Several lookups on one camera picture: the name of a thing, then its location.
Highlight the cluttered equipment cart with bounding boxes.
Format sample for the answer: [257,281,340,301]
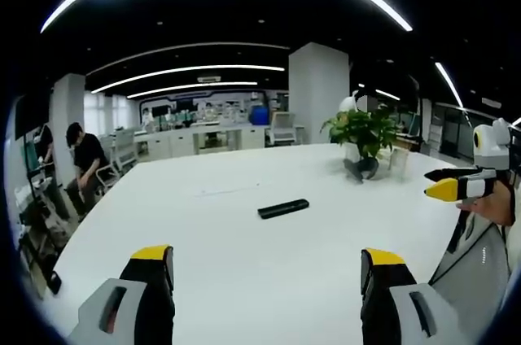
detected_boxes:
[13,173,71,259]

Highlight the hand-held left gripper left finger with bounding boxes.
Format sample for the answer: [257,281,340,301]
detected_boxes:
[67,244,177,345]

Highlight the person's grey white vest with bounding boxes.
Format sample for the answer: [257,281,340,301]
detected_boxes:
[429,212,514,324]

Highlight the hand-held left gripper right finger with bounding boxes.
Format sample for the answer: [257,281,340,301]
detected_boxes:
[360,247,475,345]

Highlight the green potted plant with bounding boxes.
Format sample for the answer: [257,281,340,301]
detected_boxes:
[320,107,405,164]

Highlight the white office chair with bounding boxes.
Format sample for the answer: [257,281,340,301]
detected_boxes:
[268,111,299,146]
[95,129,140,196]

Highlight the clear acrylic stand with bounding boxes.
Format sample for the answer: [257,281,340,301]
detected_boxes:
[387,146,410,172]

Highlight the black phone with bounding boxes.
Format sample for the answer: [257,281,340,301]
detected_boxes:
[48,270,63,295]

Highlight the white round robot head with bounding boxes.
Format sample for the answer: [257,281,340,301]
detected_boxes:
[338,90,370,115]

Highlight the black remote control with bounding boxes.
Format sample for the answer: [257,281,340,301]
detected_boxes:
[257,198,310,221]

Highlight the long ceiling light strip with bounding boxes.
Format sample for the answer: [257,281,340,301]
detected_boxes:
[90,63,287,95]
[433,61,466,110]
[125,81,259,100]

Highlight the blue barrel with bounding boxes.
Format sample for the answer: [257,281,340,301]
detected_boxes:
[248,103,272,126]

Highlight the dark object under plant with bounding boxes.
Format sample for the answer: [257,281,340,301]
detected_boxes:
[343,156,380,186]

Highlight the white counter cabinets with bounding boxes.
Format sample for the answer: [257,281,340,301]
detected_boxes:
[133,123,270,155]

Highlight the person's right hand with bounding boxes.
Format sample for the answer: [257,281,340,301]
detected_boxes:
[455,181,517,227]

